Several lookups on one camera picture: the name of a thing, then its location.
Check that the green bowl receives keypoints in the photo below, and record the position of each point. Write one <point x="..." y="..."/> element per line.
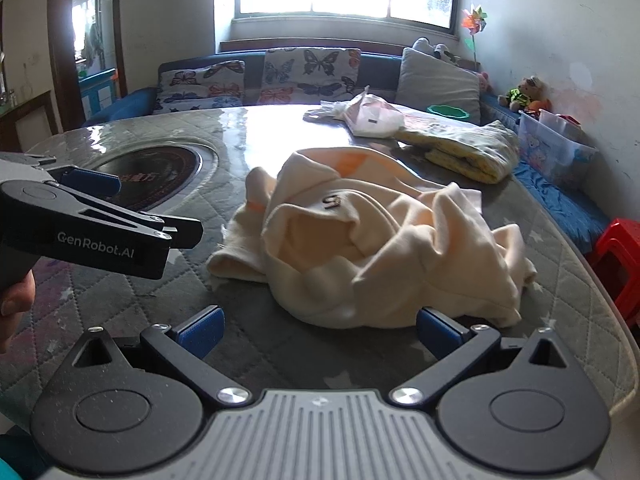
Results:
<point x="449" y="111"/>

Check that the orange plush toy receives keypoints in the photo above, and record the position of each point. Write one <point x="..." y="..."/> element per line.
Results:
<point x="541" y="106"/>

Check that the brown teddy bear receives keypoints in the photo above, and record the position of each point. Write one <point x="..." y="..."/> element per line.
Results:
<point x="522" y="95"/>

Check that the clear plastic storage box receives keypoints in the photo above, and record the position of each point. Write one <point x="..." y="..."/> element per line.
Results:
<point x="555" y="155"/>

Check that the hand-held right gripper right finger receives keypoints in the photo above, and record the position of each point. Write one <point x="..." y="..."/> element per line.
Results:
<point x="437" y="331"/>

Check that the small butterfly print cushion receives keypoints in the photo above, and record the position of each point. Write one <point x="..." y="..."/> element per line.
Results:
<point x="200" y="85"/>

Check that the wooden cabinet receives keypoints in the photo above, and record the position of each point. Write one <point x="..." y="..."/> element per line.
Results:
<point x="30" y="120"/>

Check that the colourful pinwheel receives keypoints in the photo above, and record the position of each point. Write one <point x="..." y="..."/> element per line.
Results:
<point x="472" y="20"/>

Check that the blue sofa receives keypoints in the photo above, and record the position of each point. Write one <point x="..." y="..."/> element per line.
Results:
<point x="380" y="70"/>

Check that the person's left hand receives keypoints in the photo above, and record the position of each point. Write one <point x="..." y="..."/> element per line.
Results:
<point x="15" y="305"/>

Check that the grey quilted star table cover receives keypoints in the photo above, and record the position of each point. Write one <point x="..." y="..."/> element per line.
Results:
<point x="565" y="280"/>

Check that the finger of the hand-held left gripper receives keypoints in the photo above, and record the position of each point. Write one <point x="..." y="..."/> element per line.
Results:
<point x="185" y="232"/>
<point x="90" y="183"/>

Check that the blue cabinet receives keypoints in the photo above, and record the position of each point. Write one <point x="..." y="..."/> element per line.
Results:
<point x="97" y="92"/>

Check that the grey cushion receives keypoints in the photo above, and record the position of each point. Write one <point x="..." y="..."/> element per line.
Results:
<point x="435" y="85"/>

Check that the brown door frame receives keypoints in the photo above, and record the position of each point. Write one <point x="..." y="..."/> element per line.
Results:
<point x="60" y="35"/>

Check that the white black plush toy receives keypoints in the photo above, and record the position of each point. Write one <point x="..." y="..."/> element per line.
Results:
<point x="435" y="50"/>

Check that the yellow floral folded blanket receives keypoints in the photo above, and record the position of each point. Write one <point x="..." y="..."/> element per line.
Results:
<point x="465" y="152"/>

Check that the pink white plastic bag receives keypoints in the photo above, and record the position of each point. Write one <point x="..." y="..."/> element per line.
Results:
<point x="375" y="115"/>

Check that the white plastic container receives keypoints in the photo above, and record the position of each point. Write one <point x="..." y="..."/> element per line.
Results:
<point x="555" y="121"/>

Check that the large butterfly print cushion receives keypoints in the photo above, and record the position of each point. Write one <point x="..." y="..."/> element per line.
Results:
<point x="310" y="75"/>

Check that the black round induction cooktop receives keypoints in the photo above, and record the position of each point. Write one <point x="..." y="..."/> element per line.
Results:
<point x="160" y="170"/>

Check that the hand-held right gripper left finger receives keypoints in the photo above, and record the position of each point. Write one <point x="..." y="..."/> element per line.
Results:
<point x="202" y="332"/>

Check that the red plastic stool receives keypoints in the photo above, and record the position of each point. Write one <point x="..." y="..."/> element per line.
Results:
<point x="620" y="260"/>

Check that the pink plush toy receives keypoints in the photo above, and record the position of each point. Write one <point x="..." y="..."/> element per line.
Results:
<point x="483" y="81"/>

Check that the cream sweatshirt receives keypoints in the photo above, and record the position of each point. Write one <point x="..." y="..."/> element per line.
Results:
<point x="375" y="250"/>

